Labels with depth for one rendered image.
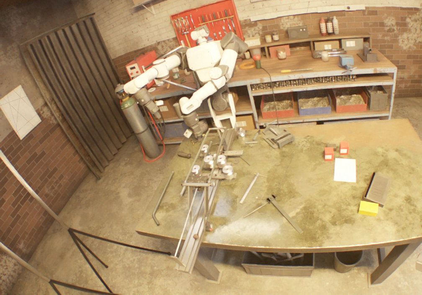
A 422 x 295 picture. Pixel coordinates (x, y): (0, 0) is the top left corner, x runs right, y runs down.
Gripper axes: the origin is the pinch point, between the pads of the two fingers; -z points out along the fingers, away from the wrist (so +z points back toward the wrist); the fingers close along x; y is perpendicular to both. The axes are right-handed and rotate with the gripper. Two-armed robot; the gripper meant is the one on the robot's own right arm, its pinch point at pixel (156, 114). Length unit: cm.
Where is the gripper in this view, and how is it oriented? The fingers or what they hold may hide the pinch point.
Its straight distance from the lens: 141.4
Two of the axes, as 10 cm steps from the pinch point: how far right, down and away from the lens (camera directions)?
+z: -5.0, -6.9, -5.2
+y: -7.0, 6.8, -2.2
